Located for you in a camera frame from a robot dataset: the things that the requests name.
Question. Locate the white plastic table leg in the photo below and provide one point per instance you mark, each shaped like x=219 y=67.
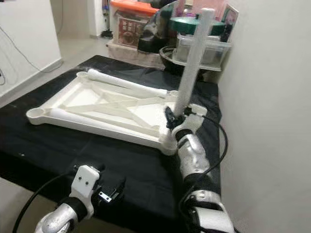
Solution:
x=97 y=121
x=126 y=82
x=194 y=58

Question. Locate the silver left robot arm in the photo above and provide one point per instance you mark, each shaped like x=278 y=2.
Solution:
x=58 y=223

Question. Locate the black tablecloth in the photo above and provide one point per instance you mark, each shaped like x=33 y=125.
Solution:
x=77 y=160

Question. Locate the black wok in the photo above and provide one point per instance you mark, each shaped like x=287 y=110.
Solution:
x=167 y=60

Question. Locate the clear plastic container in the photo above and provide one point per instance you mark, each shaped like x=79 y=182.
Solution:
x=216 y=51

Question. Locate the beige bench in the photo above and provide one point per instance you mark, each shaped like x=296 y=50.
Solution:
x=126 y=56

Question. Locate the dark curved glossy panel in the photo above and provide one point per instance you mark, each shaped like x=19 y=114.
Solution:
x=150 y=36

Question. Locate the green round pot lid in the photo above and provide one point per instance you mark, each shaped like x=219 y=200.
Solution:
x=180 y=25

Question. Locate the orange-lidded storage box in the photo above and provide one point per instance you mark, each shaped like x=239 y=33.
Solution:
x=131 y=31

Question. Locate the white plastic table top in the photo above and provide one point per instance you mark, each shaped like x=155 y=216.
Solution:
x=77 y=99

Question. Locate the dark framed panel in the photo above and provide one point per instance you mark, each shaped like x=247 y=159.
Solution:
x=231 y=19

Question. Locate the black floor mop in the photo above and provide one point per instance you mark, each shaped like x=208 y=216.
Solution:
x=106 y=34

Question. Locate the pink box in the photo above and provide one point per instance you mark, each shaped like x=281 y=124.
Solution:
x=219 y=9

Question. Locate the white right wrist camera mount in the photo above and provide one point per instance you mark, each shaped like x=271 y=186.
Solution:
x=197 y=124

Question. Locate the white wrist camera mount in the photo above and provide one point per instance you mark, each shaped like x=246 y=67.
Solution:
x=197 y=124
x=85 y=184

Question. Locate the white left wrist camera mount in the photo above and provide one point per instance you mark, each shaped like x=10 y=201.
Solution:
x=85 y=184

